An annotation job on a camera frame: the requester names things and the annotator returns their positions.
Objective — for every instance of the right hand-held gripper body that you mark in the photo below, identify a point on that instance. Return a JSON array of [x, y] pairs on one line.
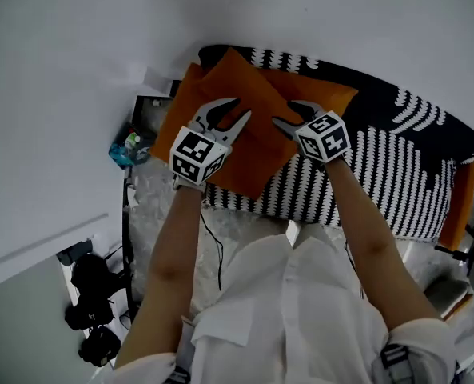
[[324, 136]]

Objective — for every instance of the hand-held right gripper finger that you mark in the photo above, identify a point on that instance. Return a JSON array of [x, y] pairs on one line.
[[306, 108], [286, 128]]

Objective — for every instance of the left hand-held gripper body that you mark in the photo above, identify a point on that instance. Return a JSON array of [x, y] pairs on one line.
[[192, 154]]

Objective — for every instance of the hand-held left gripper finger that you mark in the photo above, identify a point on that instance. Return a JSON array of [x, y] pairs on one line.
[[236, 128], [214, 108]]

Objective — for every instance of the orange cushion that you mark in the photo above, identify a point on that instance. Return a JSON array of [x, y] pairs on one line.
[[172, 134], [320, 90], [252, 106], [460, 206]]

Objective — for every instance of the person's right forearm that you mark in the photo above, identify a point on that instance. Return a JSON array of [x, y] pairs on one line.
[[372, 246]]

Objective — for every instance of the person's left forearm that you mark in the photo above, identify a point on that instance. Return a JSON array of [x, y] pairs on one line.
[[168, 254]]

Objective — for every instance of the white box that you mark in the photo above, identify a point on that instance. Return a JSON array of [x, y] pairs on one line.
[[156, 79]]

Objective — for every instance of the blue plastic bag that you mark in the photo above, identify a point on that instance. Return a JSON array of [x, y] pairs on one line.
[[120, 152]]

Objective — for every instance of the black stand pole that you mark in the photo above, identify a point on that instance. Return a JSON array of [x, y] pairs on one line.
[[127, 230]]

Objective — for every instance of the person's white shirt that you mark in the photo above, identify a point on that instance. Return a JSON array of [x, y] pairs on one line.
[[292, 310]]

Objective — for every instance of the black frame side table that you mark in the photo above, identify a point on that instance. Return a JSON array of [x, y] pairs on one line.
[[150, 112]]

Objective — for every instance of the black camera bag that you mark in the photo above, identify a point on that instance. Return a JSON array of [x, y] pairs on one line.
[[99, 345], [90, 280], [88, 314]]

